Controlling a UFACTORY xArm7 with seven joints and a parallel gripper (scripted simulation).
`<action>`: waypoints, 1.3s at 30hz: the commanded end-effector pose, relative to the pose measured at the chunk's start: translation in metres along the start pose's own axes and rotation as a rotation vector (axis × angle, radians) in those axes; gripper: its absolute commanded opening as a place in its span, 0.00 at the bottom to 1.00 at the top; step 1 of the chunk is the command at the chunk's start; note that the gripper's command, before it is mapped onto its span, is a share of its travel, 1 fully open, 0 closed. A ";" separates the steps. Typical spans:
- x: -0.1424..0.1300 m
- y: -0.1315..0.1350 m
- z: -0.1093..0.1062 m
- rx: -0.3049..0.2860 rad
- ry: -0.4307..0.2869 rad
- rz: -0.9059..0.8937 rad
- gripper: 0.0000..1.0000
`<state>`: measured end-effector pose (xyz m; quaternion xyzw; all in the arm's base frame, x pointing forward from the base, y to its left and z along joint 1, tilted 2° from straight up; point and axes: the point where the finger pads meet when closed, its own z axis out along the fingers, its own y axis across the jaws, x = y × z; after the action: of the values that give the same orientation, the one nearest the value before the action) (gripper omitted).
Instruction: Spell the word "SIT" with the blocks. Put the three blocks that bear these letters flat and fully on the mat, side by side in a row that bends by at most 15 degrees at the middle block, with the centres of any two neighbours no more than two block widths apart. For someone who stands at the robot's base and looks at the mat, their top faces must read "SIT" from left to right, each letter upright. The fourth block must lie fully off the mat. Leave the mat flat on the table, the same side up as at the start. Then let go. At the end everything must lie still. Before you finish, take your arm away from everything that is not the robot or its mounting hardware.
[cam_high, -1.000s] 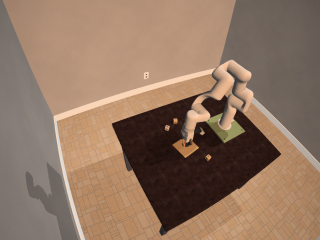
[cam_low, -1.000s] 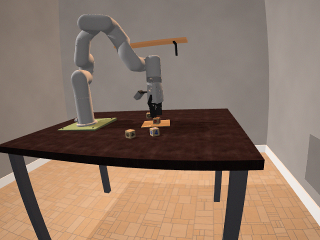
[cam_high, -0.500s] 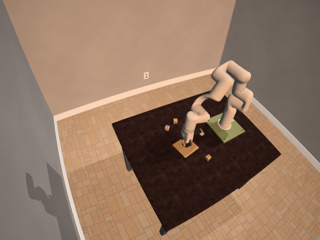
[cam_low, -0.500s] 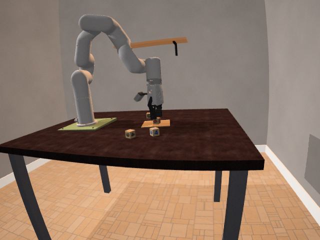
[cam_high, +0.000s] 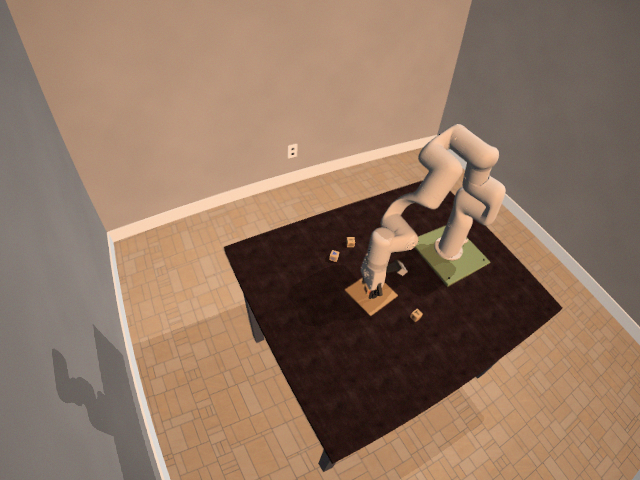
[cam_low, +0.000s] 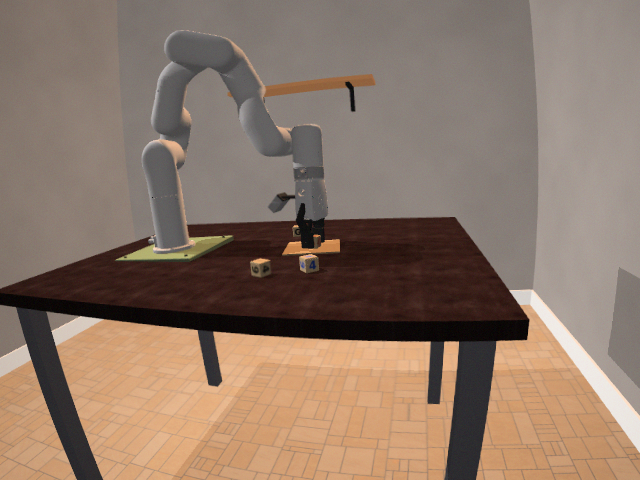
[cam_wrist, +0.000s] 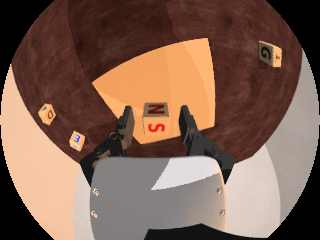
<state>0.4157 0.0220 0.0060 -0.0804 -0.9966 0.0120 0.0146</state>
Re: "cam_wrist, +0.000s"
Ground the orange letter block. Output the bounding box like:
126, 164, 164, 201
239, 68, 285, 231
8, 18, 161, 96
259, 41, 281, 67
39, 104, 56, 125
70, 131, 85, 151
142, 102, 171, 135

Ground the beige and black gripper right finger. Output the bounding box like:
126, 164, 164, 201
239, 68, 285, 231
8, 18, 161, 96
178, 105, 235, 184

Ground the orange flat mat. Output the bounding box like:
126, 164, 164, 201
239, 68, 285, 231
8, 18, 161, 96
92, 38, 215, 144

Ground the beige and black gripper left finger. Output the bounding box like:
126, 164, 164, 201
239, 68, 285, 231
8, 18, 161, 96
80, 105, 135, 187

